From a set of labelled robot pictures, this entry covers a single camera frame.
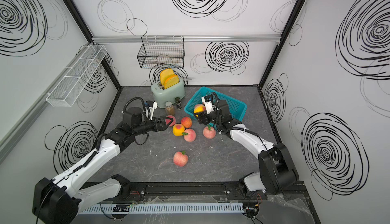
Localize pink peach with leaf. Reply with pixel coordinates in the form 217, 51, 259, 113
182, 129, 196, 142

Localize yellow peach red spot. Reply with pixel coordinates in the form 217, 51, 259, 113
173, 123, 185, 137

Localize white mesh wall shelf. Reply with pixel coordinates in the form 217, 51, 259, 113
46, 44, 108, 107

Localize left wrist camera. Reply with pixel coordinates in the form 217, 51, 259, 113
145, 100, 157, 120

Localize teal plastic basket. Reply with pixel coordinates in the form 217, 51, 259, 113
184, 87, 247, 131

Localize black wire wall basket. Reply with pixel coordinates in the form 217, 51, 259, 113
137, 36, 185, 69

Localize black lid spice bottle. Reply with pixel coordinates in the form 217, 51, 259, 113
175, 97, 182, 109

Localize white slotted cable duct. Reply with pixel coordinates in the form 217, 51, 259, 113
81, 203, 244, 215

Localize aluminium wall rail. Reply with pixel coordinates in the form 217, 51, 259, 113
92, 35, 281, 43

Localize mint green toaster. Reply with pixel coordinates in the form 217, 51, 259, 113
151, 80, 185, 109

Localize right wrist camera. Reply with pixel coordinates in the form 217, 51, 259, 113
202, 95, 215, 114

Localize front yellow toast slice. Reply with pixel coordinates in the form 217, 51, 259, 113
164, 74, 180, 90

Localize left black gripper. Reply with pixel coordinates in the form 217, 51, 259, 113
133, 116, 174, 137

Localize rear yellow toast slice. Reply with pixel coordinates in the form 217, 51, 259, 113
160, 68, 175, 86

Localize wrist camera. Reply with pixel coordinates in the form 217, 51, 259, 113
202, 95, 215, 114
145, 100, 157, 120

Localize yellow toast slice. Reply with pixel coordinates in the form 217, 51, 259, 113
160, 68, 175, 86
164, 74, 180, 90

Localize orange red wrinkled peach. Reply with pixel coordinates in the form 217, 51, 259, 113
180, 116, 193, 129

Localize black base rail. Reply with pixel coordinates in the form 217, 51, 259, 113
115, 181, 307, 202

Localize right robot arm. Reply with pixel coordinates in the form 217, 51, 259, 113
194, 93, 299, 195

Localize silver lid spice jar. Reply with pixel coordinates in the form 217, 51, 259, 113
165, 101, 175, 115

